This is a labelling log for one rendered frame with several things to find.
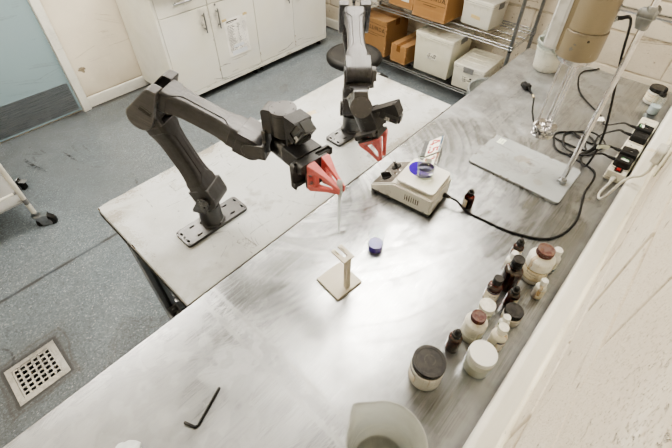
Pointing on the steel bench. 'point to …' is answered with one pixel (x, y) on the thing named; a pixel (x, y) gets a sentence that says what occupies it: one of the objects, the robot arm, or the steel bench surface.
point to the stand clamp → (646, 16)
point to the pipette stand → (340, 275)
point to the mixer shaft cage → (553, 106)
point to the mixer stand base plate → (524, 168)
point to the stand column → (614, 80)
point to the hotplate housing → (412, 195)
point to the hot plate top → (424, 181)
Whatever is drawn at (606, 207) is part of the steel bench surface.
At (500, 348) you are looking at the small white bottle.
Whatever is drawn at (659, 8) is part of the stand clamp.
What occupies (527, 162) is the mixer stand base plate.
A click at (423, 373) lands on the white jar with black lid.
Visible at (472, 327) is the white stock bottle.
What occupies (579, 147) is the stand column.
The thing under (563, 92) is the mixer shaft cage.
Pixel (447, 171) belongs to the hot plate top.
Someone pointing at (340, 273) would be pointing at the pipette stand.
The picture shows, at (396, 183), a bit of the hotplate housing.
